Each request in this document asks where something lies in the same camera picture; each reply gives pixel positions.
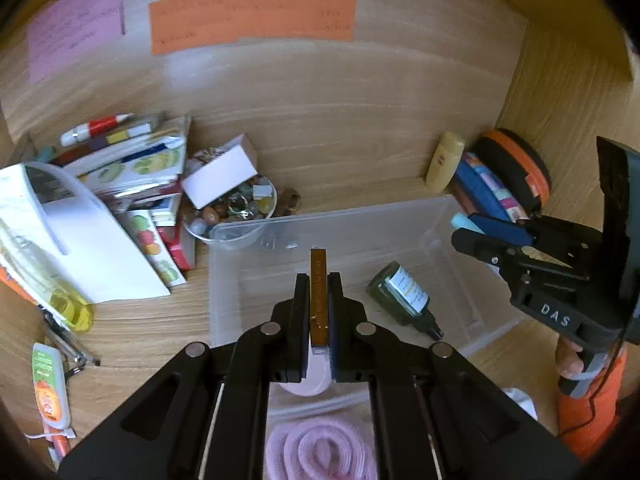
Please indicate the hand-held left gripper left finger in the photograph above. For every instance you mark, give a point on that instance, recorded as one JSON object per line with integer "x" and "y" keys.
{"x": 301, "y": 330}

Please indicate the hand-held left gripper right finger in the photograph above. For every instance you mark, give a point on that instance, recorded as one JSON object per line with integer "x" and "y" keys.
{"x": 336, "y": 330}

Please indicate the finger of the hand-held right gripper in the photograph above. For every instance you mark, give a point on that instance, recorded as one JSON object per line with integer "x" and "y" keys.
{"x": 500, "y": 230}
{"x": 480, "y": 247}

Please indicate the slim brown gold box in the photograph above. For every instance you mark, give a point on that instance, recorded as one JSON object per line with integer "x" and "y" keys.
{"x": 319, "y": 290}

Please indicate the clear plastic storage bin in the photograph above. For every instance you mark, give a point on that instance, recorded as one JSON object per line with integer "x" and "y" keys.
{"x": 350, "y": 230}

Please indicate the person's right forearm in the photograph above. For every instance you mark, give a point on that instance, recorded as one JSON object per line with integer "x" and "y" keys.
{"x": 580, "y": 420}

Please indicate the person's right hand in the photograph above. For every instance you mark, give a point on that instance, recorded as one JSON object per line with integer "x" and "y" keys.
{"x": 569, "y": 360}

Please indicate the salmon pink tube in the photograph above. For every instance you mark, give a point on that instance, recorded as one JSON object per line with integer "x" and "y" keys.
{"x": 467, "y": 202}

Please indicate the orange black round case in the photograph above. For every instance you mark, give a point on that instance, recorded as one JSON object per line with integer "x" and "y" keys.
{"x": 520, "y": 165}

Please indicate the dark green glass bottle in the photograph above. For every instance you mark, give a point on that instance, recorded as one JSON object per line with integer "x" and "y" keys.
{"x": 400, "y": 295}

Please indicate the yellow lotion bottle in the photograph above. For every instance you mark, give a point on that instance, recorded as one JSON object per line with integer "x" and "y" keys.
{"x": 444, "y": 162}

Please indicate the brown nut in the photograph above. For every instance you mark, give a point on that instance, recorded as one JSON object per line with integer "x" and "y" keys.
{"x": 290, "y": 200}

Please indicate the clear bowl of pebbles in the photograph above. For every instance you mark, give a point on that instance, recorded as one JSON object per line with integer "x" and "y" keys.
{"x": 235, "y": 207}

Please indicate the red box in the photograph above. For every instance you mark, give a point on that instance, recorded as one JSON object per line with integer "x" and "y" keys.
{"x": 182, "y": 255}

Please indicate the fruit print candy box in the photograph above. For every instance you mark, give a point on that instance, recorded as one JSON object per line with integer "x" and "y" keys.
{"x": 150, "y": 245}

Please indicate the white cardboard box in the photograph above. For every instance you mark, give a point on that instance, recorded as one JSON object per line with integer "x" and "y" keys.
{"x": 220, "y": 172}

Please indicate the white envelope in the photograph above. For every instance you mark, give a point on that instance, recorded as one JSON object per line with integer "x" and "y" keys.
{"x": 100, "y": 250}

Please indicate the clear bottle with yellow base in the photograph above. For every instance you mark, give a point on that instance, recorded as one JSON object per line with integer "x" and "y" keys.
{"x": 72, "y": 310}

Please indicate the black pens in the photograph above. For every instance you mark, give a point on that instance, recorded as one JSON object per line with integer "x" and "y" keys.
{"x": 70, "y": 345}

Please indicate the green orange tube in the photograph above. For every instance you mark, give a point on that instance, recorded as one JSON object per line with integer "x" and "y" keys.
{"x": 50, "y": 390}

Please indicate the sticky flag strip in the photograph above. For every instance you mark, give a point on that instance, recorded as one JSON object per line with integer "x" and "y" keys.
{"x": 125, "y": 135}

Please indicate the orange marker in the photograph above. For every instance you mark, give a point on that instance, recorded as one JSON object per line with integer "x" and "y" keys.
{"x": 59, "y": 447}

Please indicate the red white marker pen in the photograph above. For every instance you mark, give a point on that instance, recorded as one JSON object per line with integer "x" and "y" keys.
{"x": 100, "y": 125}

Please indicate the orange packet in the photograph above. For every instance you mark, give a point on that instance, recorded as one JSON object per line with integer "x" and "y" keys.
{"x": 10, "y": 282}

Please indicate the printed white paper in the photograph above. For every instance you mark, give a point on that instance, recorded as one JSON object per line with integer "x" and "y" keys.
{"x": 20, "y": 185}

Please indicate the orange paper note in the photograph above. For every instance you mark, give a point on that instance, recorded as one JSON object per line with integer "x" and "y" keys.
{"x": 250, "y": 15}

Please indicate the pink paper note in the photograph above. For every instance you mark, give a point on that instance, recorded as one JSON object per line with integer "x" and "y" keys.
{"x": 70, "y": 25}

